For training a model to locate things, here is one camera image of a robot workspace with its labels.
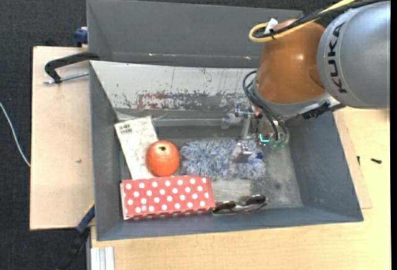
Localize blue and white fluffy cloth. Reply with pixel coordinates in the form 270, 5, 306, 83
179, 138, 267, 182

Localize red box with white dots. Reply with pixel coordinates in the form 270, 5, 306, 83
120, 176, 216, 222

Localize grey metal bin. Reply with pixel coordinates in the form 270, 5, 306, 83
86, 0, 364, 242

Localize orange fruit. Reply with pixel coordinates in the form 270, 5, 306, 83
145, 140, 181, 178

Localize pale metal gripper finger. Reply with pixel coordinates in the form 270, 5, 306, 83
238, 139, 253, 154
230, 150, 254, 164

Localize white flat packet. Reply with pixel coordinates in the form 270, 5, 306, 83
114, 115, 160, 181

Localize brown sunglasses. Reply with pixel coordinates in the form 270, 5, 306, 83
212, 194, 270, 217

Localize pale wood board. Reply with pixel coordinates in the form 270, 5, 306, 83
29, 45, 96, 231

